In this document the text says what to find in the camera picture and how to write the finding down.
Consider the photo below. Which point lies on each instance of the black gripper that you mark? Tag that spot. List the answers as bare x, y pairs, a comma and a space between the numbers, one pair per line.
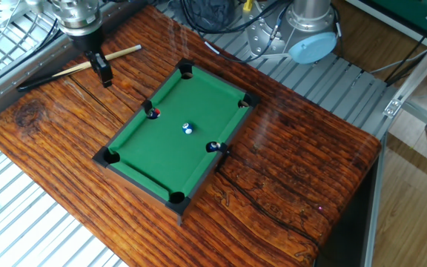
87, 42

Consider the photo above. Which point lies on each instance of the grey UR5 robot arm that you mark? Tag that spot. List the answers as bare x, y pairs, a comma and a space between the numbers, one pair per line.
310, 15

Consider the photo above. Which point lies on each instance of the dark striped pool ball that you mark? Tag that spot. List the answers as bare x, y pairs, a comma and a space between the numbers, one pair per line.
212, 147

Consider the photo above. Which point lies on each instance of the red and blue pool ball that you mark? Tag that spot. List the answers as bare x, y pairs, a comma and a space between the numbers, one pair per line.
154, 113

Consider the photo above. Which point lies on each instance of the black and wood pool cue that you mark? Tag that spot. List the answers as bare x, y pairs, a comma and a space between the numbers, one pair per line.
69, 71

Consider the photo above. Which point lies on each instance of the green mini pool table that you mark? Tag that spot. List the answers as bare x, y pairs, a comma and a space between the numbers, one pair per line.
184, 155

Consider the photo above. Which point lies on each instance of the metal corner bracket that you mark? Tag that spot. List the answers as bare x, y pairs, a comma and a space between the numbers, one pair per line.
393, 107

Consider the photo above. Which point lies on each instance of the yellow connector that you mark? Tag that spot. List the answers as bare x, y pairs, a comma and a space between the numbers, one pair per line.
248, 4

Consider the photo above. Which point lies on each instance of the blue striped pool ball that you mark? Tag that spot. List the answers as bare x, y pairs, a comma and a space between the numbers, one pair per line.
187, 128

